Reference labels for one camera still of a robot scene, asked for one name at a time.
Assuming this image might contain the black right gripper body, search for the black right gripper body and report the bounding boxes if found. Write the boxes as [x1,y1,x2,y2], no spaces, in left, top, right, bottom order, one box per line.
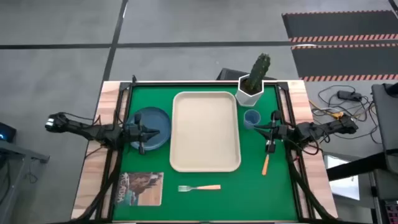
[264,110,293,154]

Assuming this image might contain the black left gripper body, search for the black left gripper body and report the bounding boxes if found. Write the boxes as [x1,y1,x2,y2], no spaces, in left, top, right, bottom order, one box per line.
[123,111,149,156]

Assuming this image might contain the blue round plate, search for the blue round plate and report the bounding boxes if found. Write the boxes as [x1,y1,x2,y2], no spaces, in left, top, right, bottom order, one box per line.
[126,106,172,152]

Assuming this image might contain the blue cup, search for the blue cup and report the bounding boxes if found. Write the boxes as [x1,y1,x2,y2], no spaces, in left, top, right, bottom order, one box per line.
[243,109,261,130]

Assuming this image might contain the beige rectangular tray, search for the beige rectangular tray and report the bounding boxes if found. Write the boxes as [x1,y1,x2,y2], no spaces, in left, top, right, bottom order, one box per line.
[169,91,242,173]

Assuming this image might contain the white hexagonal plant pot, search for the white hexagonal plant pot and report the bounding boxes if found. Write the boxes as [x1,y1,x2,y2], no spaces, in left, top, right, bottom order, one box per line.
[235,74,265,108]

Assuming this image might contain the Acadia landscape postcard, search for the Acadia landscape postcard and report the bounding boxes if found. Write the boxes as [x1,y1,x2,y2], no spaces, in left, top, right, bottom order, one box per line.
[114,171,165,207]

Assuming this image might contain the green cactus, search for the green cactus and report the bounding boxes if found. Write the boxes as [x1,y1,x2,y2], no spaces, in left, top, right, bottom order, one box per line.
[247,52,271,91]

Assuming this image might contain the black chair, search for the black chair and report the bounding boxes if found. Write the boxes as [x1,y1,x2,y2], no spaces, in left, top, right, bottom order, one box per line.
[216,67,277,82]

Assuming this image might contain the green table mat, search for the green table mat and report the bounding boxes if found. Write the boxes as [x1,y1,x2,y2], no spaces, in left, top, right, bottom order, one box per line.
[111,84,299,222]

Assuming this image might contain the black power adapter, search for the black power adapter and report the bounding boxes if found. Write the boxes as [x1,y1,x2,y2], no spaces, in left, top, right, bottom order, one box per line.
[336,90,363,102]

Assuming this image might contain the black beam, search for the black beam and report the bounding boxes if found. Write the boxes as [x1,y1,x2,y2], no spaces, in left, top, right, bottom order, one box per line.
[326,151,388,182]

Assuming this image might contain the white panel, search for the white panel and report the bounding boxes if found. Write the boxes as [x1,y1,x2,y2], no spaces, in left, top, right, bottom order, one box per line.
[323,154,361,202]

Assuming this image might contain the black hazard-striped floor mat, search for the black hazard-striped floor mat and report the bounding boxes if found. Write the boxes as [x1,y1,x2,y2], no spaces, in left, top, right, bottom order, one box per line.
[290,42,398,82]
[281,10,398,44]

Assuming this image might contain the grey desk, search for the grey desk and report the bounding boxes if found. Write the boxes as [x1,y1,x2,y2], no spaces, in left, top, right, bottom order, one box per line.
[371,81,398,175]

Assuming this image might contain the grey side table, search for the grey side table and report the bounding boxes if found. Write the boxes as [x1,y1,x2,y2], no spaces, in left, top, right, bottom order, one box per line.
[0,139,50,224]

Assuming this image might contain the black monitor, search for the black monitor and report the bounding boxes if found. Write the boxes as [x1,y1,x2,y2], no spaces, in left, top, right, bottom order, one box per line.
[0,121,17,143]

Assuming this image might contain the black cable bundle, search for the black cable bundle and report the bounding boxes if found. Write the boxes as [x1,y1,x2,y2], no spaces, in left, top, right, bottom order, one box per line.
[287,149,335,223]
[73,146,124,223]

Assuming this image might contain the fork with orange handle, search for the fork with orange handle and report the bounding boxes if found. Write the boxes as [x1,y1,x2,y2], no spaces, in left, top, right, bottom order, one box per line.
[177,184,222,193]

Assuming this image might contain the tangled floor cables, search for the tangled floor cables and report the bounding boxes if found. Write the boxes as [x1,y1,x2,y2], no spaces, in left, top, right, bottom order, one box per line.
[308,84,384,146]

